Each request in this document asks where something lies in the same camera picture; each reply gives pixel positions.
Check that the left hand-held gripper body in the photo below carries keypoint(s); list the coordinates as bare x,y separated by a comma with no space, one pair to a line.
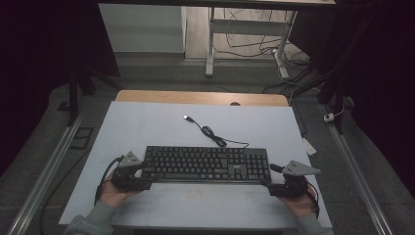
129,181

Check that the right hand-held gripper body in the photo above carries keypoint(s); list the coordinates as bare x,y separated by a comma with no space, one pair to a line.
290,187

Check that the black keyboard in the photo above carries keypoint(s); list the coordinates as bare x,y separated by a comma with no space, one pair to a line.
202,163

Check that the person's right hand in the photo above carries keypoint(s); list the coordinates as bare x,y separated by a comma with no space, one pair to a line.
298,206

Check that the person's left hand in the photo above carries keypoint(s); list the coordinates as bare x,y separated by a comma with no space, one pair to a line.
112,196

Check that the white paper tag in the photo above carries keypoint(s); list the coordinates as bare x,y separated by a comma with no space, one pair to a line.
310,148

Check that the white table mat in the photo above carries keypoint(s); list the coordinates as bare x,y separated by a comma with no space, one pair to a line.
163,130

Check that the small white box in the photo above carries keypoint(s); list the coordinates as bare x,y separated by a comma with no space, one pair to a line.
328,117

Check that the black metal stand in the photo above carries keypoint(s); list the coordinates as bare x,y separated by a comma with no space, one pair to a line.
73,98
337,107

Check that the white-legged desk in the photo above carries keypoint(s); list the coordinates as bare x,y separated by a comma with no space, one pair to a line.
243,26

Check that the dark curtain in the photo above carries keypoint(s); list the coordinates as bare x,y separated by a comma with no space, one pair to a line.
385,65
32,49

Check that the aluminium rail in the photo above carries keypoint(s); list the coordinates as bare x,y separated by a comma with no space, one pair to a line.
355,176
42,182

